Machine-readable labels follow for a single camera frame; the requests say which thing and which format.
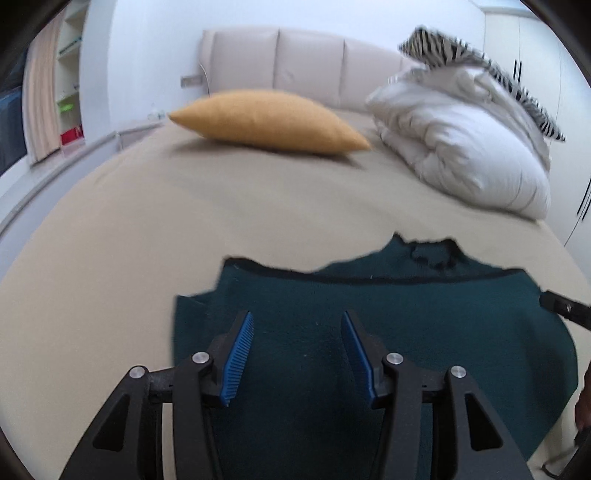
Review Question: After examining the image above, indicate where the dark green sweater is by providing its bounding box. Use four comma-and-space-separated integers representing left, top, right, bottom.
173, 233, 580, 480

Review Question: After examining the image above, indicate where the white wardrobe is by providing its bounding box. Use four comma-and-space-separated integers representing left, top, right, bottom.
482, 9, 591, 250

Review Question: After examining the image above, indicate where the white wall shelf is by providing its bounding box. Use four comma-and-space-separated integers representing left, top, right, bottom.
53, 4, 88, 146

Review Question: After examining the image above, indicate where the white nightstand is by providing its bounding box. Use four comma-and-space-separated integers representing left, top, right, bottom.
115, 122, 162, 151

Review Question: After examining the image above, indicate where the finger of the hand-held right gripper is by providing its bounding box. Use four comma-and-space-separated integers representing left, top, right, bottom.
539, 289, 591, 330

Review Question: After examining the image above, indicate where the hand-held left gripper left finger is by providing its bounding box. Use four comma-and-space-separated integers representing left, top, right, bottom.
60, 310, 256, 480

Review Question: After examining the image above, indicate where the beige padded headboard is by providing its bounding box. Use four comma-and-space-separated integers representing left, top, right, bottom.
199, 28, 416, 112

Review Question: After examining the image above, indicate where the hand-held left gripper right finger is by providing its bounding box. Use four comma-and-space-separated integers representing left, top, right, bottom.
341, 311, 532, 480

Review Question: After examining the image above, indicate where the white folded duvet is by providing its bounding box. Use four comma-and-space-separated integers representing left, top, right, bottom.
365, 65, 552, 220

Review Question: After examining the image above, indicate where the yellow pillow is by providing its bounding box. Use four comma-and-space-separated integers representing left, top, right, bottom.
167, 89, 372, 154

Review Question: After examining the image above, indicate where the zebra print pillow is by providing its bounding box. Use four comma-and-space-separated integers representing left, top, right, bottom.
398, 27, 567, 143

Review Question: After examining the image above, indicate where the beige curtain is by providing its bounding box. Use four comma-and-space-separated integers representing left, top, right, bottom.
22, 16, 63, 164

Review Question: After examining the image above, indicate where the bed with beige sheet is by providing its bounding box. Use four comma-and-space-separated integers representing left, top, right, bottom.
0, 108, 580, 480

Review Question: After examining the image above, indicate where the white window sill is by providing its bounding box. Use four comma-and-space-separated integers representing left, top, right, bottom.
0, 131, 118, 241

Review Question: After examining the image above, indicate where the dark framed window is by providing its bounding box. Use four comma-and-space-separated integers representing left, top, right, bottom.
0, 60, 28, 176

